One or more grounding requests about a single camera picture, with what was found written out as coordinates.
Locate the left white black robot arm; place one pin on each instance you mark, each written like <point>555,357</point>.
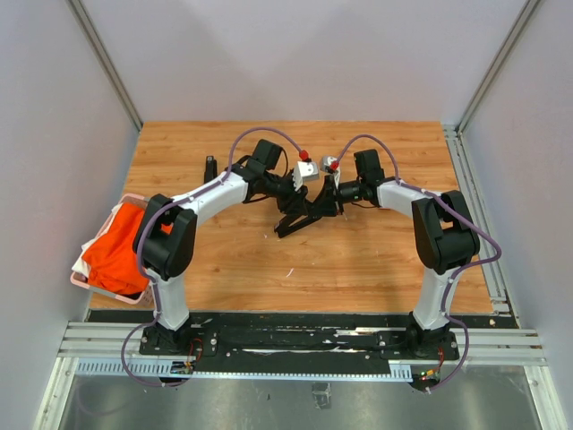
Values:
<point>165,240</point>

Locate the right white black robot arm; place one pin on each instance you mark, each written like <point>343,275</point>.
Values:
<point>446,239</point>

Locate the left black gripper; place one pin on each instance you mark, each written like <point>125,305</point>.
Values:
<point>295,203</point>

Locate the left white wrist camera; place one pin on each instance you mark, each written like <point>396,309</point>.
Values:
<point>305,172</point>

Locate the orange cloth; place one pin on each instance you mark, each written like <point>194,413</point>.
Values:
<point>112,258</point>

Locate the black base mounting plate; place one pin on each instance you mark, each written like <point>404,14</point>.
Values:
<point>299,343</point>

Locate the black stapler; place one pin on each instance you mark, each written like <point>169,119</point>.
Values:
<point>211,169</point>
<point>297,220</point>

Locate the grey cable duct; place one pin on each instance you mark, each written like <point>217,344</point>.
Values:
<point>174,369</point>

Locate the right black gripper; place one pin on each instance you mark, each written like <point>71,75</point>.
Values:
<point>331,204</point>

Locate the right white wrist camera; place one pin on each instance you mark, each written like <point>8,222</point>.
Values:
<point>329,163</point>

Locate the white cloth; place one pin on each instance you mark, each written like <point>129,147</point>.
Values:
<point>81,266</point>

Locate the pink plastic basket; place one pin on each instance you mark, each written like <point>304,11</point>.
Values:
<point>143,298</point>

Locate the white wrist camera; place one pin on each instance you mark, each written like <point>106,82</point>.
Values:
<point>305,172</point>
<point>329,163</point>

